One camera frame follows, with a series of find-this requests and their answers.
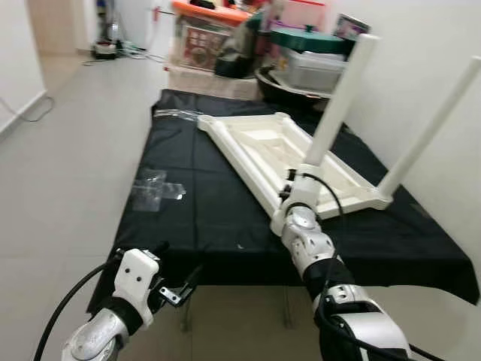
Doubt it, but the pink storage box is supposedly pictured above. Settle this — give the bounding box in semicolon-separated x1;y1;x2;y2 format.
282;0;329;32

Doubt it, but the orange lid storage box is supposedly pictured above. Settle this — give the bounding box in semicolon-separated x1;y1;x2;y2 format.
169;0;253;72

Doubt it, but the black table cloth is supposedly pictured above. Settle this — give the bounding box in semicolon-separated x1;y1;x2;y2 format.
86;89;481;313

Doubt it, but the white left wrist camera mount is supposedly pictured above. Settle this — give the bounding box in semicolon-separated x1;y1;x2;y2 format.
113;248;161;328

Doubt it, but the black wok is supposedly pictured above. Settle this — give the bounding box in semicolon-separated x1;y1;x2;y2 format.
256;66;331;106

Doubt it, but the beige cloth covered bench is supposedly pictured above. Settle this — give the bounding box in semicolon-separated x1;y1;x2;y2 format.
164;64;260;102

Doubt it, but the thin black loose cable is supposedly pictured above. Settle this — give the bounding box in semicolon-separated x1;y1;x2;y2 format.
0;90;57;125

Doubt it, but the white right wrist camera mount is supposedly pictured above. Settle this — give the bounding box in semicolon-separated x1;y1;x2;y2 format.
269;169;325;235

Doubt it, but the white plastic table leg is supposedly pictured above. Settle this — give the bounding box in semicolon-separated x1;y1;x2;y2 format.
303;34;380;170
378;56;481;198

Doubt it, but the white plastic tabletop panel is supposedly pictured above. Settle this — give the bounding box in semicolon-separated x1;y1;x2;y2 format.
197;111;393;220

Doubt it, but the green pot lid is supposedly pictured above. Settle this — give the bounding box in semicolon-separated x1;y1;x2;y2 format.
269;25;354;55

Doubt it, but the clear plastic container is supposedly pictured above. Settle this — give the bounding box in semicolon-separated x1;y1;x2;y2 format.
278;49;350;93

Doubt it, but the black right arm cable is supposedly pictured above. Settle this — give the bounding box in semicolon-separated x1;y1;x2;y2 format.
289;171;444;361

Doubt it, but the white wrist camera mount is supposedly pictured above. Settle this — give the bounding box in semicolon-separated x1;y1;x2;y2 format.
269;169;325;235
113;248;161;328

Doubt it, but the crumpled clear tape strip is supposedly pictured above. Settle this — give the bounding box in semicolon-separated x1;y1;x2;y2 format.
153;108;204;123

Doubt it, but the black bag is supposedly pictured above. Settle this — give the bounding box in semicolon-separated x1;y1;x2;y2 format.
214;11;264;78

